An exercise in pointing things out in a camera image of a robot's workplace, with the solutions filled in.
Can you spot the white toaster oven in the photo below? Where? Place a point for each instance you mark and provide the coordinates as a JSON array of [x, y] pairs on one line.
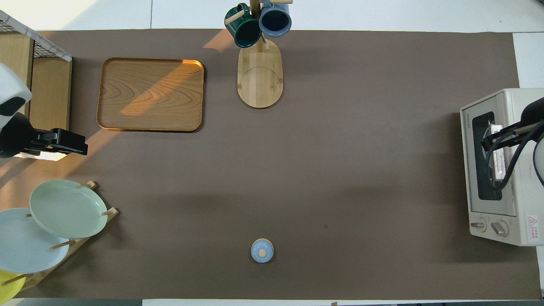
[[471, 170]]

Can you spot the blue mug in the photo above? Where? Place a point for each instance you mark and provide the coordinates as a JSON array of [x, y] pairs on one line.
[[275, 21]]

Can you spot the wooden plate rack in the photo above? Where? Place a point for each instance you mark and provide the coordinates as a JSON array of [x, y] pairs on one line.
[[111, 212]]

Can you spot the dark green mug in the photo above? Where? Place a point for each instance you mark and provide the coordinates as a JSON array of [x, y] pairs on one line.
[[246, 32]]

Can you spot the yellow plate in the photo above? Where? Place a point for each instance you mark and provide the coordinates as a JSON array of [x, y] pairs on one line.
[[8, 289]]

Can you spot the pale green plate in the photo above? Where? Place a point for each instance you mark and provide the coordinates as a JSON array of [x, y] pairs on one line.
[[63, 208]]

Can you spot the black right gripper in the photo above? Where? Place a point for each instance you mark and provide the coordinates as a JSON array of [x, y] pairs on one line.
[[533, 112]]

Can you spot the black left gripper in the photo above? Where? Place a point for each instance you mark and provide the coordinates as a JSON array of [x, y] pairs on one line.
[[17, 136]]

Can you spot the brown table mat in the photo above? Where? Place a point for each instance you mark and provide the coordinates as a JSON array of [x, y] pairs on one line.
[[340, 127]]

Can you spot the wooden mug tree stand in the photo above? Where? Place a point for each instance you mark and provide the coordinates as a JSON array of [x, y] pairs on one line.
[[259, 80]]

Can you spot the wooden serving tray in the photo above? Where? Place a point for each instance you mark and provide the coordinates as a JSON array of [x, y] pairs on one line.
[[148, 93]]

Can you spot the light blue racked plate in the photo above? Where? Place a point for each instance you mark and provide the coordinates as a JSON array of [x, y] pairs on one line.
[[21, 250]]

